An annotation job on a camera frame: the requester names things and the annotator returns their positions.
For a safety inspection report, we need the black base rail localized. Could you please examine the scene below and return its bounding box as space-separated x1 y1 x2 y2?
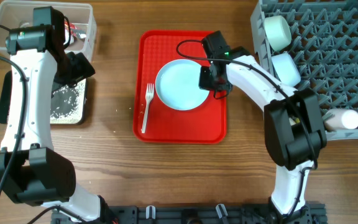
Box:
50 203 328 224

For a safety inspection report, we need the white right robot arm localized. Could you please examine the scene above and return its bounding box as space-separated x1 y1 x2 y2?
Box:
199 31 327 223

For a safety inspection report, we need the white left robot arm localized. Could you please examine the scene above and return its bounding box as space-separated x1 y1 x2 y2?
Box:
0 23 117 223

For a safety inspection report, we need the black tray bin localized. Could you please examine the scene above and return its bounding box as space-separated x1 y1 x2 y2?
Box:
0 72 88 124

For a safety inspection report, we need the light blue bowl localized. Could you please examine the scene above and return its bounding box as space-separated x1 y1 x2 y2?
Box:
272 52 301 87

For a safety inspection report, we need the mint green bowl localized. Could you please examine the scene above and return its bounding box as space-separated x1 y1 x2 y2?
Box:
264 16 292 52

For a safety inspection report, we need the grey dishwasher rack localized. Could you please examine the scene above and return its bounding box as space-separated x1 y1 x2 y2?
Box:
250 0 358 141

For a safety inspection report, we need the white plastic fork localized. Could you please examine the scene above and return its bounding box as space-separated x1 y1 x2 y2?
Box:
141 83 154 134

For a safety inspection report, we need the clear plastic bin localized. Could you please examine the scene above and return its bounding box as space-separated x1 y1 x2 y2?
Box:
0 1 97 61

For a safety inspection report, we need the white rice pile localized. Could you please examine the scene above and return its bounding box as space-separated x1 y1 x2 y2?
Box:
50 80 87 124

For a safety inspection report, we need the white plastic cup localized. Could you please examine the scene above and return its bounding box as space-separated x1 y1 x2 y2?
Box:
323 108 358 131

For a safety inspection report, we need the red plastic tray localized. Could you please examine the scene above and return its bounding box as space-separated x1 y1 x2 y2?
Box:
132 30 227 144

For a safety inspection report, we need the light blue plate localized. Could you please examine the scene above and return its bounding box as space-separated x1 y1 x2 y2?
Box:
155 59 209 111

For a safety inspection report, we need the red snack wrapper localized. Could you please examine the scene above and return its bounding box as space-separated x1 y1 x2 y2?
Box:
68 24 86 39

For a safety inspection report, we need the white napkin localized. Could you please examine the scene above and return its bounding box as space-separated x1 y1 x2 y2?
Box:
64 27 75 45

